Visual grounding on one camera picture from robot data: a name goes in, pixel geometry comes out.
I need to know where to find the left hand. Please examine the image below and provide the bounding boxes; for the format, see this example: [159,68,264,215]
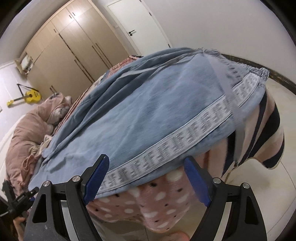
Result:
[13,217,26,241]

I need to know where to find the beige wooden wardrobe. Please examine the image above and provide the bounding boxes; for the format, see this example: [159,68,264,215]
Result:
[16,0,128,99]

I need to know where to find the white door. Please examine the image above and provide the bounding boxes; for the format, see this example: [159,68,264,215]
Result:
[106,1,170,56]

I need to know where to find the pink ribbed duvet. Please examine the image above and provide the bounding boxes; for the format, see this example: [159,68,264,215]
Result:
[5,93,72,196]

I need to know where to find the light blue denim pants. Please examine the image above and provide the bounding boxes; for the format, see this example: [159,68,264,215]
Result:
[29,48,269,197]

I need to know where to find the yellow guitar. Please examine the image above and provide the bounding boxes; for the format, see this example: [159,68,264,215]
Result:
[6,83,41,107]

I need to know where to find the striped pink bed blanket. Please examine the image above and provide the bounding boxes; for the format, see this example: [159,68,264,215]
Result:
[52,55,286,234]

